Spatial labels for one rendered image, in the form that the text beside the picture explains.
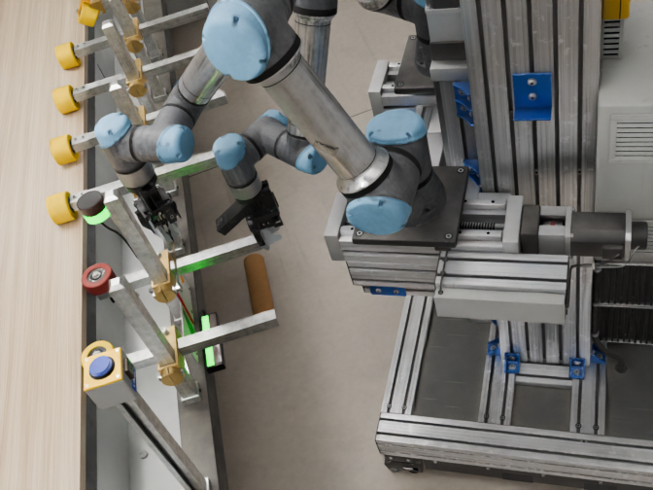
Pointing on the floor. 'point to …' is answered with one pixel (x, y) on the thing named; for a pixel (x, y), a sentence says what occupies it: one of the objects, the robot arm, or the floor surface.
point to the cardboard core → (257, 284)
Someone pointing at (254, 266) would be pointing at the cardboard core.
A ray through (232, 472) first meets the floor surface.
